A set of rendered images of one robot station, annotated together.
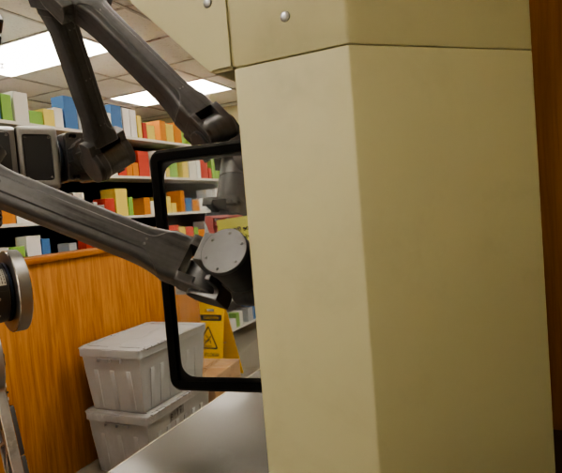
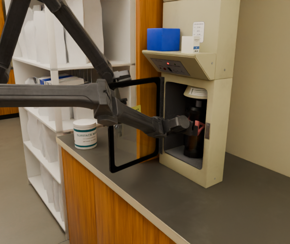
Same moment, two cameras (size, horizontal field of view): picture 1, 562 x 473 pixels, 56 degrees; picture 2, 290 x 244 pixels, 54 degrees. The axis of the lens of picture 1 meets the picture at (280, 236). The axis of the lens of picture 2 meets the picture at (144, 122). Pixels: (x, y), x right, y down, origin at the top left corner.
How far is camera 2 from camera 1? 1.17 m
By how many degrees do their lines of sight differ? 62
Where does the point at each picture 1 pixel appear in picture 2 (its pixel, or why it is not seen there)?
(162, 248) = (155, 123)
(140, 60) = (88, 38)
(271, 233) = (215, 117)
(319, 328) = (220, 135)
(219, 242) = (182, 119)
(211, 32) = (211, 70)
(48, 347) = not seen: outside the picture
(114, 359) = not seen: outside the picture
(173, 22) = (204, 66)
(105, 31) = (73, 22)
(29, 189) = (130, 110)
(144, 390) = not seen: outside the picture
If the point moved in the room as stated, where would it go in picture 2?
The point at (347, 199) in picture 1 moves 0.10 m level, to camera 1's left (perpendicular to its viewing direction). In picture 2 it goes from (227, 108) to (221, 114)
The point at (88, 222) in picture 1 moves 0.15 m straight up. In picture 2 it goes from (143, 119) to (144, 78)
